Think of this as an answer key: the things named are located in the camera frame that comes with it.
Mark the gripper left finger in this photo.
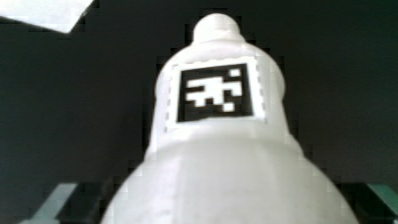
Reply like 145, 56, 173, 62
17, 182, 111, 224

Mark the white lamp bulb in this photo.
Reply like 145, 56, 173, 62
99, 13, 358, 224

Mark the white fence frame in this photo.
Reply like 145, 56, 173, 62
0, 0, 93, 33

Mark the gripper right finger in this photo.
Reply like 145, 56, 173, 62
337, 183, 398, 224

